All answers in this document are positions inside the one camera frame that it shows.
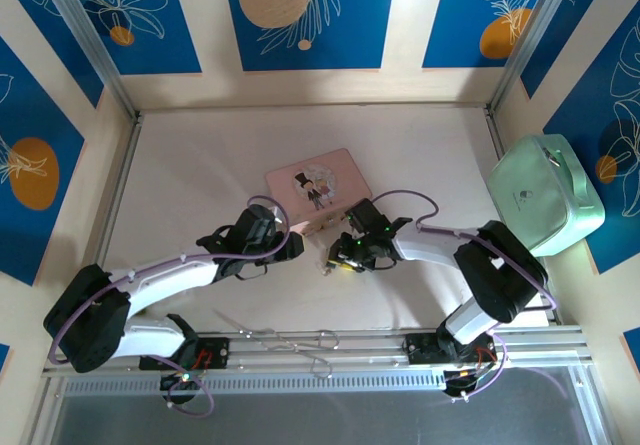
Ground mint green zip case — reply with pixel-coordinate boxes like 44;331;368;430
487;133;607;259

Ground aluminium mounting rail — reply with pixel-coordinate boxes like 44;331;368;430
42;325;595;382

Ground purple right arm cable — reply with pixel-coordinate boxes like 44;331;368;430
370;189;559;312

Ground aluminium frame post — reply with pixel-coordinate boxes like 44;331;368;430
485;0;577;117
35;0;141;122

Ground thin metal forceps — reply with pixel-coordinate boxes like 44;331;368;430
212;307;302;352

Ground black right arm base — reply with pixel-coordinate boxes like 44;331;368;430
403;332;502;367

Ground pink box with cartoon couple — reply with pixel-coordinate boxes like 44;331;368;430
264;147;374;239

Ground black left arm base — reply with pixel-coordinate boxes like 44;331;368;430
138;335;232;372

